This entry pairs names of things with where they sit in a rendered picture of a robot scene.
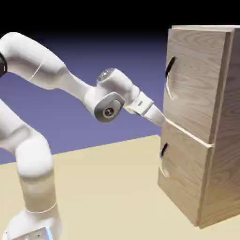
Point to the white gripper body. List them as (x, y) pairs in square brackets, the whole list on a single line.
[(155, 114)]

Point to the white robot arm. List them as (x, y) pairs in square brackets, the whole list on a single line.
[(43, 67)]

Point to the tall light wood door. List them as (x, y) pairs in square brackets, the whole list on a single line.
[(195, 84)]

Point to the short light wood door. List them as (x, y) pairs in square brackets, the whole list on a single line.
[(183, 172)]

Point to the light wood cabinet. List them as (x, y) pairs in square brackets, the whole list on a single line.
[(225, 131)]

